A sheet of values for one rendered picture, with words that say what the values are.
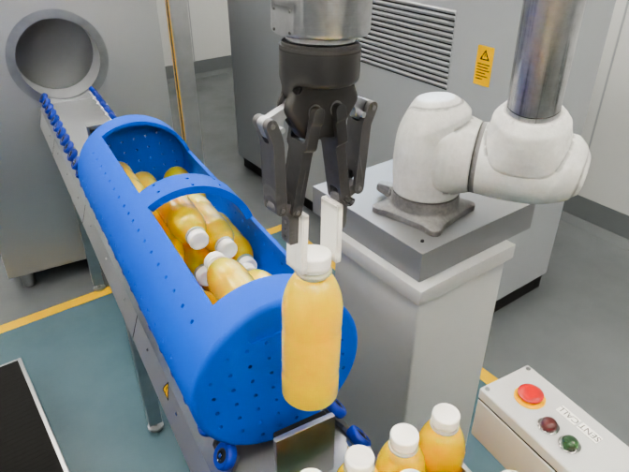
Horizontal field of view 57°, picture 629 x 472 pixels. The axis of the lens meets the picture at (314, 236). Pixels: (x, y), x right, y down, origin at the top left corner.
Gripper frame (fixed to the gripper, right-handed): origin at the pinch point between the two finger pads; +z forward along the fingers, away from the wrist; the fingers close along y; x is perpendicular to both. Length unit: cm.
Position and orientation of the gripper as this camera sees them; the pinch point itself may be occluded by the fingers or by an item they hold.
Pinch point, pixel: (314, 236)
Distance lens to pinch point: 61.5
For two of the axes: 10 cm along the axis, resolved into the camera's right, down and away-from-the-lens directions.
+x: 5.9, 4.0, -7.0
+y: -8.1, 2.6, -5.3
